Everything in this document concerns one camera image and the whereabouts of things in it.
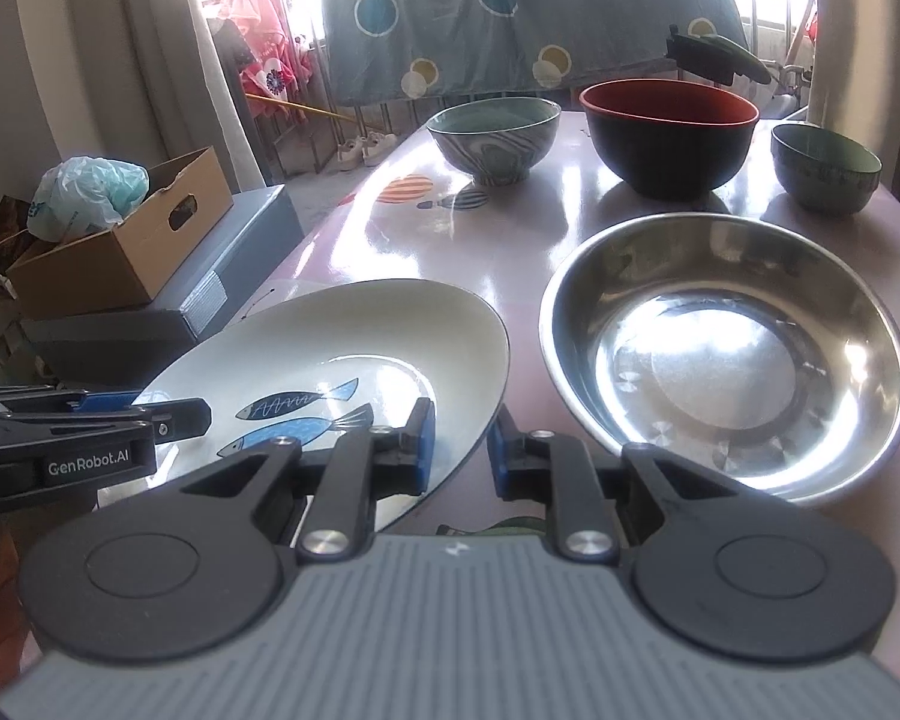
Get stainless steel bowl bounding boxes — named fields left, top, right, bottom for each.
left=538, top=214, right=900, bottom=507

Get grey wavy patterned bowl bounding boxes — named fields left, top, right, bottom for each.
left=427, top=99, right=563, bottom=186

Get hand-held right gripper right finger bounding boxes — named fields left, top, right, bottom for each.
left=487, top=409, right=736, bottom=562

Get blue quilt with circles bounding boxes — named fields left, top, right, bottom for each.
left=321, top=0, right=743, bottom=106

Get brown bag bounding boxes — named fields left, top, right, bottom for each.
left=0, top=195, right=40, bottom=287

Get grey electric scooter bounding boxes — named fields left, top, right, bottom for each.
left=664, top=24, right=811, bottom=121

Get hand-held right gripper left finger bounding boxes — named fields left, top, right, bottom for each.
left=180, top=396, right=437, bottom=562

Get red and black bowl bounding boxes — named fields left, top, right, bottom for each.
left=579, top=80, right=760, bottom=201

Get pink printed tablecloth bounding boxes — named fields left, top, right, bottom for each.
left=225, top=120, right=900, bottom=537

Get beige curtain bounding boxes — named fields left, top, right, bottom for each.
left=116, top=0, right=260, bottom=196
left=806, top=0, right=900, bottom=222

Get grey storage box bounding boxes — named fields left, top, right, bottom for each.
left=19, top=184, right=305, bottom=387

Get pink red hanging clothes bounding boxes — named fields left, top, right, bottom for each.
left=217, top=0, right=317, bottom=117

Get small dark green bowl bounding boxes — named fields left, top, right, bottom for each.
left=771, top=124, right=883, bottom=215

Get cardboard box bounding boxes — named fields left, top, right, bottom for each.
left=6, top=146, right=235, bottom=320

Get white fish print plate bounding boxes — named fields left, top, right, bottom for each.
left=97, top=279, right=511, bottom=533

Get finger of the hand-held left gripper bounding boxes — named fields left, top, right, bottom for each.
left=0, top=399, right=212, bottom=442
left=0, top=385, right=145, bottom=417

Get pale plastic bag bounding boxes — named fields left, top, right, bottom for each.
left=28, top=157, right=151, bottom=242

